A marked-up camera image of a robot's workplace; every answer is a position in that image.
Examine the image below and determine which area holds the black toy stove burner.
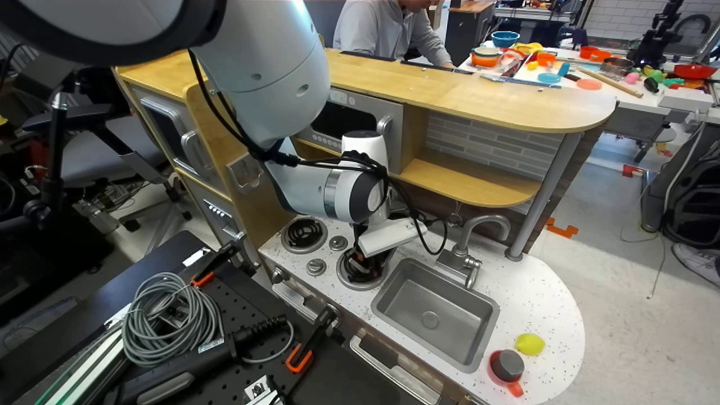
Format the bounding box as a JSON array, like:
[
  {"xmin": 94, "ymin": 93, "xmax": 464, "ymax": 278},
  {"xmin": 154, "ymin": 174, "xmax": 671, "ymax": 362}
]
[
  {"xmin": 333, "ymin": 245, "xmax": 397, "ymax": 294},
  {"xmin": 279, "ymin": 217, "xmax": 332, "ymax": 258}
]

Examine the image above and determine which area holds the orange floor marker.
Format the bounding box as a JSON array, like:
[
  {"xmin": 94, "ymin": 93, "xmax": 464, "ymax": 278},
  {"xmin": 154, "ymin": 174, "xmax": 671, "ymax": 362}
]
[{"xmin": 544, "ymin": 217, "xmax": 581, "ymax": 242}]

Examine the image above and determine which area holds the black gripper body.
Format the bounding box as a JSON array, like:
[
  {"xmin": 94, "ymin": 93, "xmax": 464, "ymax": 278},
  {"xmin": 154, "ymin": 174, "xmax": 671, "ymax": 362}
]
[{"xmin": 344, "ymin": 242, "xmax": 394, "ymax": 279}]

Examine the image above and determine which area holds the black equipment stand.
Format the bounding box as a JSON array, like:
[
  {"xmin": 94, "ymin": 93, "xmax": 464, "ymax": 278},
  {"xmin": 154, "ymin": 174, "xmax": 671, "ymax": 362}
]
[{"xmin": 629, "ymin": 0, "xmax": 712, "ymax": 71}]

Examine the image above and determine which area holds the orange bowl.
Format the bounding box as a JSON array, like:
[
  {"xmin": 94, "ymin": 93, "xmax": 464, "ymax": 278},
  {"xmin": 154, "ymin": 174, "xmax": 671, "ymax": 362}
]
[{"xmin": 470, "ymin": 45, "xmax": 507, "ymax": 71}]

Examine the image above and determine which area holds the white green strip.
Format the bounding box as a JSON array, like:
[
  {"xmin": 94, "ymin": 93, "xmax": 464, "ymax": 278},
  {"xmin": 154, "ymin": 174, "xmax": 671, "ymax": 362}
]
[{"xmin": 31, "ymin": 327, "xmax": 126, "ymax": 405}]

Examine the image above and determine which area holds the black handheld tool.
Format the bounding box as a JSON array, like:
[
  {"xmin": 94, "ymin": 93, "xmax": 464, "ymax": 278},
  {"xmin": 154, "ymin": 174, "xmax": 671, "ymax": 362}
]
[{"xmin": 120, "ymin": 318, "xmax": 297, "ymax": 405}]

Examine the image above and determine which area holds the red bowl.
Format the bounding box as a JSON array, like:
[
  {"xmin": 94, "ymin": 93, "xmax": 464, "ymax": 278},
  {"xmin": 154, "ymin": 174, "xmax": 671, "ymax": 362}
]
[{"xmin": 669, "ymin": 62, "xmax": 720, "ymax": 84}]

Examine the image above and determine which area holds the blue bowl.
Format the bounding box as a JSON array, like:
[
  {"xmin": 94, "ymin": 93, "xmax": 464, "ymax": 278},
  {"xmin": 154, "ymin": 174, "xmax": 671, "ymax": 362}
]
[{"xmin": 489, "ymin": 27, "xmax": 522, "ymax": 49}]

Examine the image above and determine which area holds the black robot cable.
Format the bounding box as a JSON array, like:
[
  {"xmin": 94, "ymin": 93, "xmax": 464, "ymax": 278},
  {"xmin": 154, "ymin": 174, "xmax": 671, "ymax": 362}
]
[{"xmin": 185, "ymin": 47, "xmax": 453, "ymax": 260}]

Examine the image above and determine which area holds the black camera stand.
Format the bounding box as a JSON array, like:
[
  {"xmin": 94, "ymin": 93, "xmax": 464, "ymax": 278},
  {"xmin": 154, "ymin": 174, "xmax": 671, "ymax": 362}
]
[{"xmin": 0, "ymin": 71, "xmax": 116, "ymax": 253}]

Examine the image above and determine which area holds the grey cabinet door handle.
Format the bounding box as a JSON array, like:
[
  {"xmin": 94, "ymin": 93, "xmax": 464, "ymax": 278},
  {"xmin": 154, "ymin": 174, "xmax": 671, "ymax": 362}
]
[{"xmin": 175, "ymin": 128, "xmax": 221, "ymax": 182}]

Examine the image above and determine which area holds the grey oven door handle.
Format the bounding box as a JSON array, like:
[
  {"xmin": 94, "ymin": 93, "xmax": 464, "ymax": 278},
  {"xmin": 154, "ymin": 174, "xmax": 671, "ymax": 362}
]
[
  {"xmin": 346, "ymin": 334, "xmax": 453, "ymax": 395},
  {"xmin": 266, "ymin": 265, "xmax": 341, "ymax": 318}
]

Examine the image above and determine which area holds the black perforated board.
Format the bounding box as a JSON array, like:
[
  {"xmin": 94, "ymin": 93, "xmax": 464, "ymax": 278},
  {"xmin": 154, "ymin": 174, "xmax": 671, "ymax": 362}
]
[{"xmin": 0, "ymin": 228, "xmax": 401, "ymax": 405}]

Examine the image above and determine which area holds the black clamp with orange grip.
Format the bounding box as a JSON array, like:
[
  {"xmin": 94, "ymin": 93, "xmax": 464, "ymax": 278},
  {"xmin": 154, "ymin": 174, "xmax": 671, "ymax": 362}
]
[
  {"xmin": 284, "ymin": 305, "xmax": 341, "ymax": 378},
  {"xmin": 190, "ymin": 242, "xmax": 243, "ymax": 294}
]

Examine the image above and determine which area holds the metal sink basin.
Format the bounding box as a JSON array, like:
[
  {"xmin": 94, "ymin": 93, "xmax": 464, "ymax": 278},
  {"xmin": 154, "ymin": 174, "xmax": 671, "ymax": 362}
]
[{"xmin": 369, "ymin": 258, "xmax": 502, "ymax": 377}]

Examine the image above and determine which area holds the person in grey shirt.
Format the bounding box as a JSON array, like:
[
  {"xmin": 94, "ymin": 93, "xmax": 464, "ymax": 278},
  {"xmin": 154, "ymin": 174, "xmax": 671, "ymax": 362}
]
[{"xmin": 332, "ymin": 0, "xmax": 458, "ymax": 71}]

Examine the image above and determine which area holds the wooden toy play kitchen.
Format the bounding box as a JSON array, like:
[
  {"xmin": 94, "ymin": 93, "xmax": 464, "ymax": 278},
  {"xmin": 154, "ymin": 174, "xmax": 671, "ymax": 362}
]
[{"xmin": 111, "ymin": 47, "xmax": 619, "ymax": 405}]

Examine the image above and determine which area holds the wooden stick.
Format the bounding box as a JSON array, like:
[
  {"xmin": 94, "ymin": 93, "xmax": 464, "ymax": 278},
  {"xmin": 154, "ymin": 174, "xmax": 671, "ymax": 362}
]
[{"xmin": 574, "ymin": 63, "xmax": 646, "ymax": 101}]

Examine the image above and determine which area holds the grey coiled cable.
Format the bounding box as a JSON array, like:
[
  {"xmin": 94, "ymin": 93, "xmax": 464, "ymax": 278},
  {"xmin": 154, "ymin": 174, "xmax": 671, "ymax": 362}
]
[{"xmin": 120, "ymin": 270, "xmax": 228, "ymax": 371}]

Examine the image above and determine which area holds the grey office chair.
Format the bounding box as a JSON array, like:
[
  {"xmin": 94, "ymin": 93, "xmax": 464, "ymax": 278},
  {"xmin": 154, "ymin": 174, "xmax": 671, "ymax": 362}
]
[{"xmin": 20, "ymin": 65, "xmax": 190, "ymax": 234}]

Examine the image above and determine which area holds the grey toy microwave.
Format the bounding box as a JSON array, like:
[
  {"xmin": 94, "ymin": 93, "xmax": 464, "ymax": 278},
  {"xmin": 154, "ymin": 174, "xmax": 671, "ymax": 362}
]
[{"xmin": 296, "ymin": 88, "xmax": 405, "ymax": 171}]

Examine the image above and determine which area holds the red cup with grey lid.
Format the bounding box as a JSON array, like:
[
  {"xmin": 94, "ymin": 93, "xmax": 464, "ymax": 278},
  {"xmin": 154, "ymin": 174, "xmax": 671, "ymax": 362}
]
[{"xmin": 487, "ymin": 348, "xmax": 529, "ymax": 400}]

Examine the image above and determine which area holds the yellow toy lemon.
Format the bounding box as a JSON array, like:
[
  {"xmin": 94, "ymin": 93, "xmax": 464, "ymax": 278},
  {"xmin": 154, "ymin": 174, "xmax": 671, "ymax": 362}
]
[{"xmin": 513, "ymin": 331, "xmax": 550, "ymax": 361}]

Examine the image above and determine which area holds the grey toy faucet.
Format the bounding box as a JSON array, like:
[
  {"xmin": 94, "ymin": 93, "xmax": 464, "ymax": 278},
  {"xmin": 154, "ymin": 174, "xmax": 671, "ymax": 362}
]
[{"xmin": 435, "ymin": 214, "xmax": 516, "ymax": 291}]

